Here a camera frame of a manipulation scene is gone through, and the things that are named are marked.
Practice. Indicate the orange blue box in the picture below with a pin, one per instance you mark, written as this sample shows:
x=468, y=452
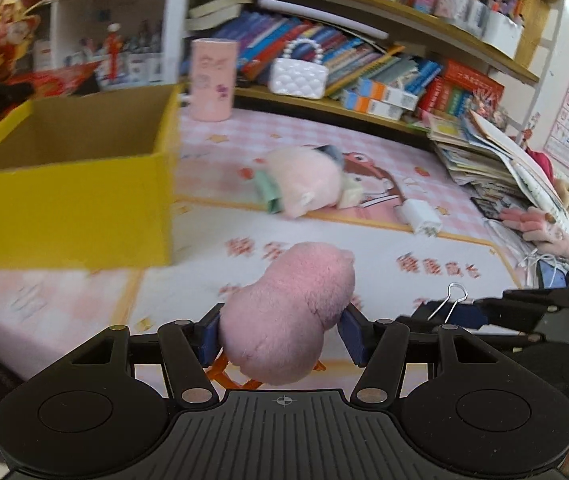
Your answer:
x=384, y=93
x=351, y=100

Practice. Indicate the upper orange blue box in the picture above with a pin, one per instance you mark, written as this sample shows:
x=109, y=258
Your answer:
x=384, y=93

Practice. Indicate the cream foam cube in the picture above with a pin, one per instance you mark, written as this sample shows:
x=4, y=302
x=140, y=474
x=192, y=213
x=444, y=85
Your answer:
x=352, y=195

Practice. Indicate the lower orange blue box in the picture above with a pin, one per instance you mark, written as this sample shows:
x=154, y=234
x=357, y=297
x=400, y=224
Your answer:
x=351, y=100

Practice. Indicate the yellow cardboard box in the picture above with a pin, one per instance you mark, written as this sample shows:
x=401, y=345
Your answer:
x=87, y=182

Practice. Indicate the grey blue toy car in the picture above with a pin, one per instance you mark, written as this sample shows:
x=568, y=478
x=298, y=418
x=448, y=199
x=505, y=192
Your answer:
x=333, y=152

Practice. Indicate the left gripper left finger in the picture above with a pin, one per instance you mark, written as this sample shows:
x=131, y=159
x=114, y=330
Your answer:
x=188, y=348

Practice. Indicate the silver binder clip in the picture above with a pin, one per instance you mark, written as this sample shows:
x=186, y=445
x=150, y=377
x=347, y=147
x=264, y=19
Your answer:
x=455, y=294

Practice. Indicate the white power adapter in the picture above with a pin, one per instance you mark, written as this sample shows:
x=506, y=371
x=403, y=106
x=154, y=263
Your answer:
x=420, y=217

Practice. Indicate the red dictionary book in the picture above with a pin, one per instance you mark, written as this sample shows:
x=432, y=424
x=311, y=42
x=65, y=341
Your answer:
x=471, y=80

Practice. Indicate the light pink plush toy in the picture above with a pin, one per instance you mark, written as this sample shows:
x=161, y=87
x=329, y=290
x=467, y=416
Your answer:
x=307, y=179

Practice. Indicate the pink sticker cylinder holder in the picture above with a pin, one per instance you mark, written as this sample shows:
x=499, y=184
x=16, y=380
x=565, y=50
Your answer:
x=212, y=78

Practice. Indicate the row of leaning books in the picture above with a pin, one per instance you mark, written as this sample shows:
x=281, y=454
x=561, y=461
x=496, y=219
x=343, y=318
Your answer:
x=263, y=36

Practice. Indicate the mint green clip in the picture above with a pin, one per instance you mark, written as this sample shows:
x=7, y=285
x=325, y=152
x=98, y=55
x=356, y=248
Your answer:
x=267, y=189

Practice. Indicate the white quilted pearl handbag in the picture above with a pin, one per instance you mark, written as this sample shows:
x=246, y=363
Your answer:
x=298, y=78

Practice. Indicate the pink glove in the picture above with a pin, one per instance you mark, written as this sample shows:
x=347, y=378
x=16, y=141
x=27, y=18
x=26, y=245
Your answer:
x=537, y=227

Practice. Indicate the stack of papers and magazines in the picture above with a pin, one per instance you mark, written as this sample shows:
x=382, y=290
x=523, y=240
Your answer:
x=476, y=153

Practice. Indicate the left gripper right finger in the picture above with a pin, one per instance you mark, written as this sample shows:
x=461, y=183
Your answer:
x=379, y=348

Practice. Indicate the pink checkered table mat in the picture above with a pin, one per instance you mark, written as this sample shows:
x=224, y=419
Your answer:
x=224, y=239

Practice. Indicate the wooden bookshelf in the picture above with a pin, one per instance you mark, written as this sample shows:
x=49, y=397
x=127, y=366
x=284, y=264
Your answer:
x=388, y=25

